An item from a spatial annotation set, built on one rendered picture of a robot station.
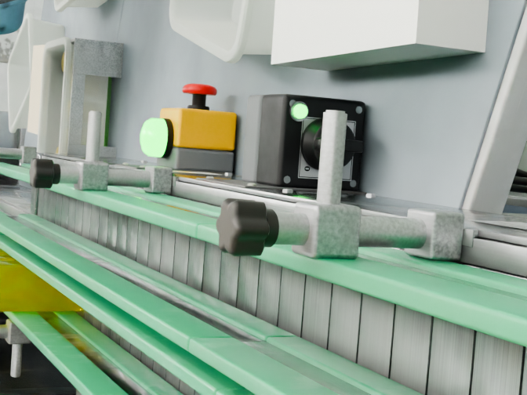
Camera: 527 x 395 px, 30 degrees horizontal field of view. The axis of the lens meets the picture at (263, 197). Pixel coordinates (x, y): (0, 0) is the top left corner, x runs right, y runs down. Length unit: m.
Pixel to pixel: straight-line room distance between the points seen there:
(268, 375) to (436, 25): 0.29
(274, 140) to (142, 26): 0.70
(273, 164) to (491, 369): 0.38
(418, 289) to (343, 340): 0.23
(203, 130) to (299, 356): 0.52
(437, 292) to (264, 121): 0.48
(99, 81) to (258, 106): 0.73
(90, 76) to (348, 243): 1.12
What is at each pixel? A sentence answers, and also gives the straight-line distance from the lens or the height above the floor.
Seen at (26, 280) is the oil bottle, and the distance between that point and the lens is 1.20.
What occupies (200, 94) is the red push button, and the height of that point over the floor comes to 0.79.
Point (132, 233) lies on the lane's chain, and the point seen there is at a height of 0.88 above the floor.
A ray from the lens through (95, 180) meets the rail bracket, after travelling 0.91.
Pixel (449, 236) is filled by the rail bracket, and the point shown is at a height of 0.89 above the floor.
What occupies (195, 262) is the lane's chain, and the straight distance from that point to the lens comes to 0.87.
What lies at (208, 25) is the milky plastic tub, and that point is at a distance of 1.13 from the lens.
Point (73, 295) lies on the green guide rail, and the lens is 0.93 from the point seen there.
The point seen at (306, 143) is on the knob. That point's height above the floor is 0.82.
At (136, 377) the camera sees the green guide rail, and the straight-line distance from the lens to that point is 0.93.
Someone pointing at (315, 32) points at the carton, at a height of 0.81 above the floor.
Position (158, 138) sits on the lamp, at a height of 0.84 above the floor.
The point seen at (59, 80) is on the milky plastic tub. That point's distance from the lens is 1.73.
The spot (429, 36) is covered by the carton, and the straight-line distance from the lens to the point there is 0.71.
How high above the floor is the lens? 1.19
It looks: 25 degrees down
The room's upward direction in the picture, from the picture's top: 87 degrees counter-clockwise
